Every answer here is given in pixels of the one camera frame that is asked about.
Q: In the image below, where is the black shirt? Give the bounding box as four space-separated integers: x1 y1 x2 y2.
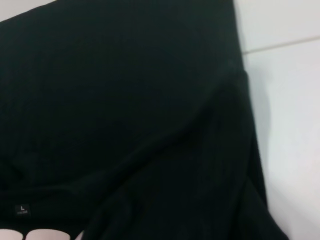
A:
0 0 288 240

